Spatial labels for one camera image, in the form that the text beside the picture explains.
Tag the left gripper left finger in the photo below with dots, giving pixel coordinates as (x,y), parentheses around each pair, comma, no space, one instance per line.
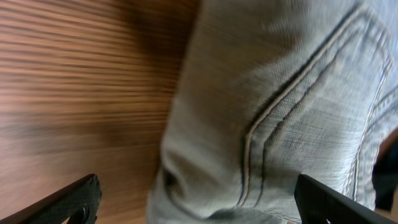
(76,203)

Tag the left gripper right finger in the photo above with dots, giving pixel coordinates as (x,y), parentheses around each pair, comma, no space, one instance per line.
(319,204)

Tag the light blue denim shorts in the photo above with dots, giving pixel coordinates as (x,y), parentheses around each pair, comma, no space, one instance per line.
(270,90)

